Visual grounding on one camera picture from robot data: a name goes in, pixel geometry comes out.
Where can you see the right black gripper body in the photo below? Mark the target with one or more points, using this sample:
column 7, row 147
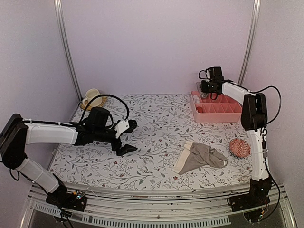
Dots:
column 209, row 88

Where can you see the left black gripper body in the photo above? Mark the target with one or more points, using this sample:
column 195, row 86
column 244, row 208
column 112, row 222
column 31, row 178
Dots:
column 100, row 133

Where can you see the taupe underwear cream waistband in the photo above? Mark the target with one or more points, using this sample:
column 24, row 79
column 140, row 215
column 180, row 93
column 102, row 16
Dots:
column 195, row 155

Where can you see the grey boxer briefs white trim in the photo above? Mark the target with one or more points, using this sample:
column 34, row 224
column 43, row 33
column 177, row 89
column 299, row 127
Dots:
column 202, row 94

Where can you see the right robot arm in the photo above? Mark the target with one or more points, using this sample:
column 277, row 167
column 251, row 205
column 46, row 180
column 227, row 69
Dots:
column 254, row 121

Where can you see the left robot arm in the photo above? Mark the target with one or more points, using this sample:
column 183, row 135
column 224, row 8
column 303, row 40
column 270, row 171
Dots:
column 19, row 132

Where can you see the white item in tray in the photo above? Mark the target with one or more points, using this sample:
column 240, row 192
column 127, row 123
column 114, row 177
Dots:
column 196, row 99

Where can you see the pink divided organizer tray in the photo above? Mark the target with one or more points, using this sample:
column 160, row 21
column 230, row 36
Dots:
column 222, row 110

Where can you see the red item in tray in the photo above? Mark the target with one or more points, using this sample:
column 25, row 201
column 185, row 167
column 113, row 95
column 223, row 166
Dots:
column 200, row 110

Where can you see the woven bamboo coaster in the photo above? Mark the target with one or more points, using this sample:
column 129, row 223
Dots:
column 88, row 108

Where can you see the cream ceramic mug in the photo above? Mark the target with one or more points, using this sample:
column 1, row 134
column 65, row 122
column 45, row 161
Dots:
column 90, row 97

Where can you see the floral tablecloth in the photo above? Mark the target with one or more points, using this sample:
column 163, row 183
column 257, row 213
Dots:
column 165, row 123

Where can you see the red patterned bowl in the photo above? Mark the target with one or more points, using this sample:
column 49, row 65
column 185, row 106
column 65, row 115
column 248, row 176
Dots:
column 239, row 148

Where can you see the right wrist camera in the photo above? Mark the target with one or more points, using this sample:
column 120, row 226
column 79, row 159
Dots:
column 211, row 73

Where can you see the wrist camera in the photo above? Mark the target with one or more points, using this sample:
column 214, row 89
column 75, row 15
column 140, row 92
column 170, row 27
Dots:
column 125, row 126
column 211, row 73

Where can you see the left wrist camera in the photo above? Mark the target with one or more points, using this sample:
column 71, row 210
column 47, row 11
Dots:
column 125, row 126

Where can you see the front aluminium rail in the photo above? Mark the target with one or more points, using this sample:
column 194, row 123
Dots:
column 200, row 208

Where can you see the right aluminium frame post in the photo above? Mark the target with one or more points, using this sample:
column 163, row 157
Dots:
column 250, row 41

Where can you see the aluminium frame post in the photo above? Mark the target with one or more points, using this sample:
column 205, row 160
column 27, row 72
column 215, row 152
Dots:
column 250, row 41
column 65, row 44

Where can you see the left aluminium frame post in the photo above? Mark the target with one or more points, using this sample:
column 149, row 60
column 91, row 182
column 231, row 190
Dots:
column 65, row 44

